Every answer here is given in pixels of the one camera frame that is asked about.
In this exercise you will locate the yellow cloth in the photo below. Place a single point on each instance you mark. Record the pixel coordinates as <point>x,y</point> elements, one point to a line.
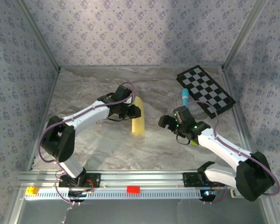
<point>138,126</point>

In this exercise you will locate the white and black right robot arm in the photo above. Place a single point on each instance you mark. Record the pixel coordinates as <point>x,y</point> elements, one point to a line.
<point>254,177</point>

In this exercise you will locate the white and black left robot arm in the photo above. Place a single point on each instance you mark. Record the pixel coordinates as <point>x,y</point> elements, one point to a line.
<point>60,140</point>

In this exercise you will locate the yellow-green die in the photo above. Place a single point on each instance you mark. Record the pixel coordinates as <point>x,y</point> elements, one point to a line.
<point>194,143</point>

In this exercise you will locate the teal cylindrical pen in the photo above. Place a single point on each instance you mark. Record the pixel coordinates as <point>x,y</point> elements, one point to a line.
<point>185,95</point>

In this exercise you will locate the black and white checkerboard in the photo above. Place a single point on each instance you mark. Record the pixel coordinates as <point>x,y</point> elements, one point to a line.
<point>205,91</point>

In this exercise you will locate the red block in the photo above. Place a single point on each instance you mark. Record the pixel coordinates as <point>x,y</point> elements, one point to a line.
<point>133,189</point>

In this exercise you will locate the beige and blue device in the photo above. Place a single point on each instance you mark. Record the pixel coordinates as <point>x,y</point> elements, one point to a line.
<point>233,193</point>

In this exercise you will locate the yellow toy block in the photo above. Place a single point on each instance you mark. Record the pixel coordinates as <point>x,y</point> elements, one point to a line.
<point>31,191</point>

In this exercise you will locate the aluminium frame bar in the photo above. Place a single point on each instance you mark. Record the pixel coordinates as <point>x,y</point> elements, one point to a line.
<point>239,121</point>
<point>142,67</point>
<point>51,93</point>

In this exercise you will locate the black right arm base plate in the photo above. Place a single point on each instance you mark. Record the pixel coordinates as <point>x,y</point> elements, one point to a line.
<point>189,179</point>

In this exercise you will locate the aluminium mounting rail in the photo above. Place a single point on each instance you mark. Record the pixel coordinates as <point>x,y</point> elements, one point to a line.
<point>142,178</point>

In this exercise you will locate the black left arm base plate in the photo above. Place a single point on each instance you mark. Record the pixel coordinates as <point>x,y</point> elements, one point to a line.
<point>95,179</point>

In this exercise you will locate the aluminium frame post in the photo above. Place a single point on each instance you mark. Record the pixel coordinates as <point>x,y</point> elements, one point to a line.
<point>242,35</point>

